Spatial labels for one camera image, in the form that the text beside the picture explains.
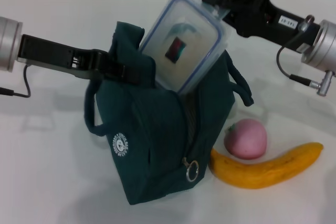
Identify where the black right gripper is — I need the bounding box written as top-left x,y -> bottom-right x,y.
201,0 -> 321,51

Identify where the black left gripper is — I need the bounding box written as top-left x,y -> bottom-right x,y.
17,34 -> 156,86

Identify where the dark green lunch bag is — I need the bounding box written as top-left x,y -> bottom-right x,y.
83,20 -> 255,205

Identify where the pink toy peach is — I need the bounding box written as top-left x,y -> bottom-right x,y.
223,119 -> 268,160

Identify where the yellow banana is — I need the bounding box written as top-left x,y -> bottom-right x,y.
209,142 -> 324,189

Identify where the right gripper cable with plug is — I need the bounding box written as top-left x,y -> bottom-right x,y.
276,37 -> 335,98

